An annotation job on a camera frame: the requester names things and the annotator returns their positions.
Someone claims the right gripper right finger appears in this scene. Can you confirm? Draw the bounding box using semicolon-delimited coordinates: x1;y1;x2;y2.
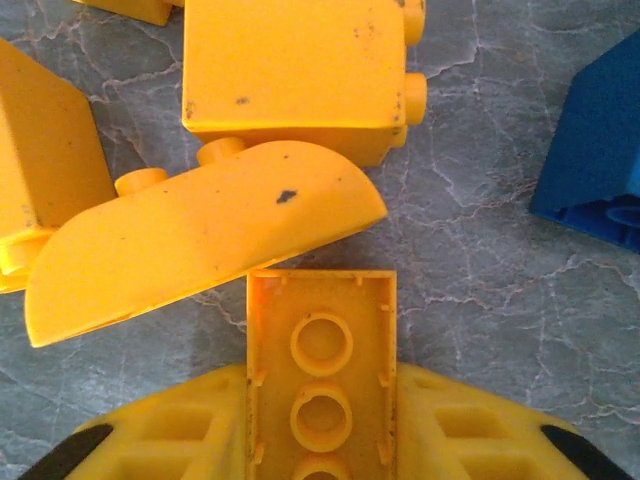
394;360;639;480

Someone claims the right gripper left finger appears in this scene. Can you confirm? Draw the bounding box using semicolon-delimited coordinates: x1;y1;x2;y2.
19;363;250;480

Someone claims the yellow curved lego brick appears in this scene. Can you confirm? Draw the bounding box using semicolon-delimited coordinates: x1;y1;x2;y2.
24;135;390;350

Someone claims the yellow long lego brick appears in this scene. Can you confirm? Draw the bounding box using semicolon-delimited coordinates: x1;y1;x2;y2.
245;268;399;480

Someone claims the yellow square lego brick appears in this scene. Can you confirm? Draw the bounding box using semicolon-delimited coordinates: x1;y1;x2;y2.
0;37;119;294
72;0;186;26
180;0;430;169

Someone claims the blue lego brick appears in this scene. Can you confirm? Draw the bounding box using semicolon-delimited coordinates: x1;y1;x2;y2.
528;27;640;250

